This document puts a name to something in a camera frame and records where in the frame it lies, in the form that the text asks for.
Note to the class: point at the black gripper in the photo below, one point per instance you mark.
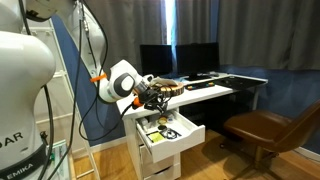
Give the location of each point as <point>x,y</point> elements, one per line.
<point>149,96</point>

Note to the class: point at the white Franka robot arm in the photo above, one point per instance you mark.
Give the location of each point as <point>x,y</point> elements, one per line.
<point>20,83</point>

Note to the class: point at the white open drawer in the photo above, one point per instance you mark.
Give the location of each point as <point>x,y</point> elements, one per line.
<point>180,141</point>

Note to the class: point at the white drawer cabinet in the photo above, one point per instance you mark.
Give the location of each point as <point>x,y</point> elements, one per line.
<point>160,168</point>

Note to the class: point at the yellow tape roll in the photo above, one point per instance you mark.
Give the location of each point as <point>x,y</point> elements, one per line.
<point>162,119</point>

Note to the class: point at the small white roll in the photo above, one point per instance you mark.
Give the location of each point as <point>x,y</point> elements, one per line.
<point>170,118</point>

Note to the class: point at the round wooden log slice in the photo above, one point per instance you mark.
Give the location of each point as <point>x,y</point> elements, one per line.
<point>176,90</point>

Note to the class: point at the small black oval item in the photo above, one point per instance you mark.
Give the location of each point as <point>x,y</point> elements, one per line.
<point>162,127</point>

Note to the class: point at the orange connector clip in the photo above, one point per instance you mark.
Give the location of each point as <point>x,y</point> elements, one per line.
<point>136,102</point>

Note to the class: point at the yellow sticky note pad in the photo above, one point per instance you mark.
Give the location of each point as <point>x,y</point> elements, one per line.
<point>155,136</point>

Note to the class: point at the black computer monitor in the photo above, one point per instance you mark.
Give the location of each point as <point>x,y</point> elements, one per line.
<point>155,61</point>
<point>196,60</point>

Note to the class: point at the white desk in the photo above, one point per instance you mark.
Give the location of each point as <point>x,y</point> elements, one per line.
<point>206,91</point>

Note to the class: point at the dark grey curtain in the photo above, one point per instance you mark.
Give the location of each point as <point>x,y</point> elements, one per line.
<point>260,33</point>
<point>133,30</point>

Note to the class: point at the black desk mat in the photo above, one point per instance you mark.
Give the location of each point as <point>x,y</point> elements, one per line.
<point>243,83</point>

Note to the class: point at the brown leather chair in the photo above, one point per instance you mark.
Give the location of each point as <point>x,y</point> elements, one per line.
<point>260,126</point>

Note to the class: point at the white ladder rack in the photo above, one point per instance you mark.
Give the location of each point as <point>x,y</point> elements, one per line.
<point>61,74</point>

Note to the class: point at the teal and white box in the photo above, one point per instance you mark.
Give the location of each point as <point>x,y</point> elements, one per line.
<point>61,156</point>

